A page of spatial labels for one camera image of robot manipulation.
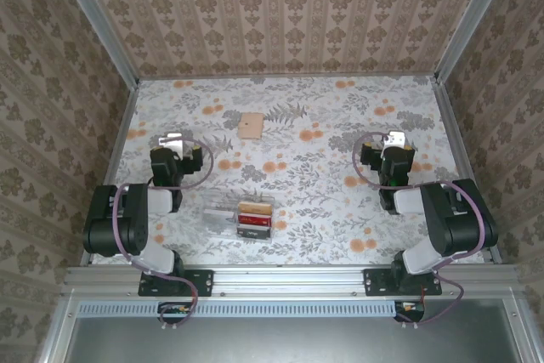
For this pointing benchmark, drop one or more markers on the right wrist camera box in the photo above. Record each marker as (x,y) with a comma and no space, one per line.
(397,137)

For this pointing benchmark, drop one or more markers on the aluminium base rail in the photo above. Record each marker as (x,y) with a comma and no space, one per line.
(289,280)

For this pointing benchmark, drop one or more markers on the beige card holder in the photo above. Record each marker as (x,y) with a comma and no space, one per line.
(251,126)

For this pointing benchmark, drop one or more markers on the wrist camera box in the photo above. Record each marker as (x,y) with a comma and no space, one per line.
(397,137)
(170,142)

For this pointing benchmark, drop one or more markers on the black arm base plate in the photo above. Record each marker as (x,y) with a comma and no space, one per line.
(374,282)
(204,282)

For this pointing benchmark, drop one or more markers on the black card stack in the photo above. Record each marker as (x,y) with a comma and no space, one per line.
(253,234)

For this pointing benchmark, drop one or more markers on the aluminium table side rail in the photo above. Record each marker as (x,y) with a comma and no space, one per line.
(467,167)
(112,167)

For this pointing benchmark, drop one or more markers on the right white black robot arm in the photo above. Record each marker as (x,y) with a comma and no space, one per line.
(450,218)

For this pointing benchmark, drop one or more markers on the gold card stack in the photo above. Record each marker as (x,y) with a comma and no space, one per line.
(255,208)

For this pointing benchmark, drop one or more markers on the clear acrylic card organizer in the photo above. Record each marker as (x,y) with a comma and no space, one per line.
(221,231)

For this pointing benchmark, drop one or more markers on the red card stack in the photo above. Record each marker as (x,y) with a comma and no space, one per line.
(255,220)

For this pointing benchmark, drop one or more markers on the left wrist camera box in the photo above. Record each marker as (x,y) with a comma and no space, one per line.
(170,142)

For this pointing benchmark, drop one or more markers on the aluminium table end rail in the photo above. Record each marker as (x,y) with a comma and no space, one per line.
(297,77)

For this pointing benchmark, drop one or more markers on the black connector board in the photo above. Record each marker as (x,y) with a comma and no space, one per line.
(174,311)
(410,311)

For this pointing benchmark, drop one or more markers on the grey metal sheet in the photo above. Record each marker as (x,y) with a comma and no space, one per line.
(297,342)

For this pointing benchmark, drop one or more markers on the aluminium frame post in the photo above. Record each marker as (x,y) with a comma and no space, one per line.
(98,18)
(472,18)

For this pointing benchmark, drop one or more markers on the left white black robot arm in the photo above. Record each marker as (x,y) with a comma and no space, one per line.
(136,218)

